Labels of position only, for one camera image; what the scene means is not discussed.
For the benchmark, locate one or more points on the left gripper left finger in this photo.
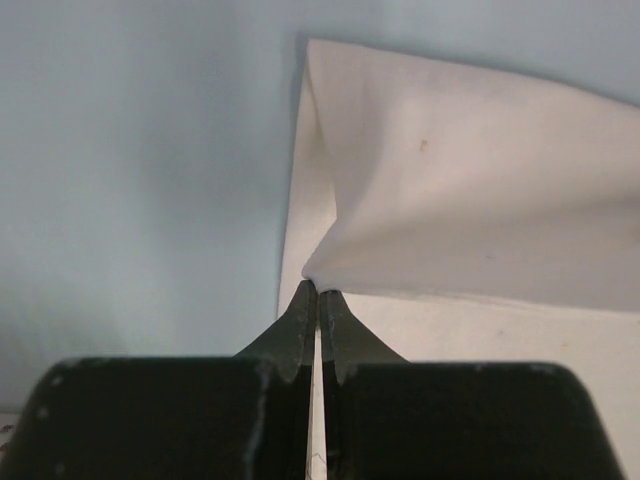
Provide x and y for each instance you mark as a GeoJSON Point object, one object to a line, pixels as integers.
{"type": "Point", "coordinates": [239, 417]}

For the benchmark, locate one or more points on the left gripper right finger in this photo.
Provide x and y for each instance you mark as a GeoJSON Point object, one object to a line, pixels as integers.
{"type": "Point", "coordinates": [388, 418]}

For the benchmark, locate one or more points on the cream t shirt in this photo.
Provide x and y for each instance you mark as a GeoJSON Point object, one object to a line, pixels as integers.
{"type": "Point", "coordinates": [472, 214]}

